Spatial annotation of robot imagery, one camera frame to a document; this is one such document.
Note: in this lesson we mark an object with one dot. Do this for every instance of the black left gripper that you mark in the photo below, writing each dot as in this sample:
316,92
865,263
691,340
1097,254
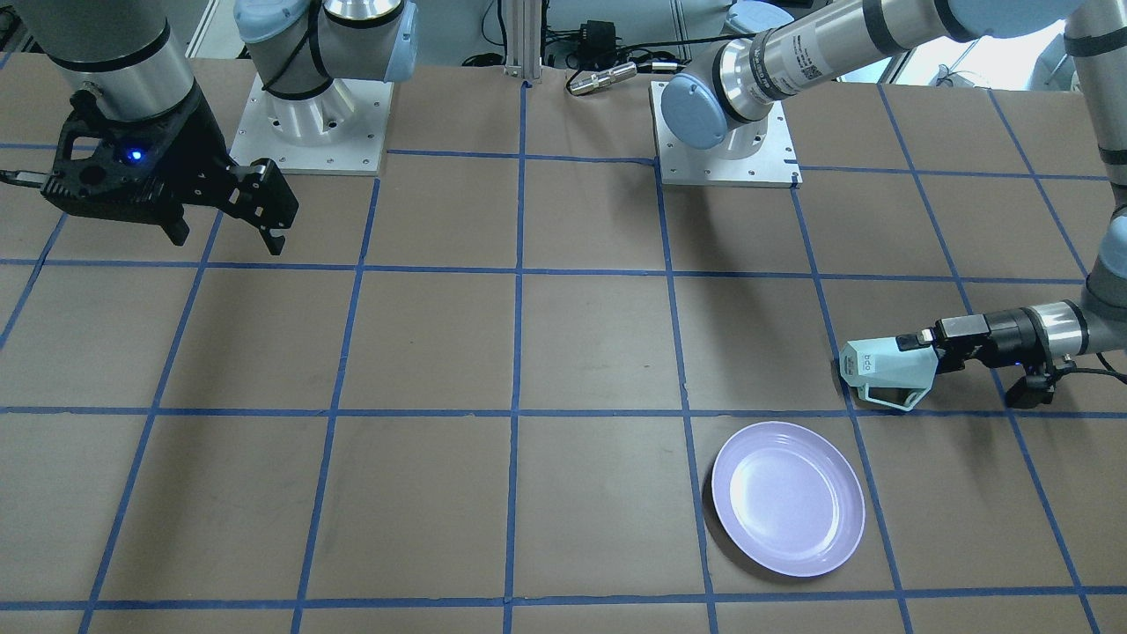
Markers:
1012,332

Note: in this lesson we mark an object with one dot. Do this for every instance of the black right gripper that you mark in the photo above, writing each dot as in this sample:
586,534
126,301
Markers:
201,139

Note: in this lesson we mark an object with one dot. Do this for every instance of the mint green faceted cup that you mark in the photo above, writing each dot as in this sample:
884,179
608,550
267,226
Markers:
885,375

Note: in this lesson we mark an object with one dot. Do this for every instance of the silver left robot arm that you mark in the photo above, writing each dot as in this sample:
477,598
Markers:
741,79

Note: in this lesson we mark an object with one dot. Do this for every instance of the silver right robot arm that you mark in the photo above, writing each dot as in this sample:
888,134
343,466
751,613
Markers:
128,49

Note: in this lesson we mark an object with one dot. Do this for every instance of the lavender round plate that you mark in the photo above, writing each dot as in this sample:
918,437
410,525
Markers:
788,499

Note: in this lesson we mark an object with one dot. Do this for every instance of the silver metal cylinder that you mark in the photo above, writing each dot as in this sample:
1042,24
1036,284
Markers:
599,80

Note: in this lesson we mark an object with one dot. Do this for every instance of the black power adapter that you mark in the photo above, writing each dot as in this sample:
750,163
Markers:
597,42

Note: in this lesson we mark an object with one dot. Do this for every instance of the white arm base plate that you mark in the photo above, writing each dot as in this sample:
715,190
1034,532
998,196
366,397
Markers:
757,155
340,132

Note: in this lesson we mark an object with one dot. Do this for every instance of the aluminium frame post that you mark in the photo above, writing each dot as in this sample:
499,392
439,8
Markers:
524,21

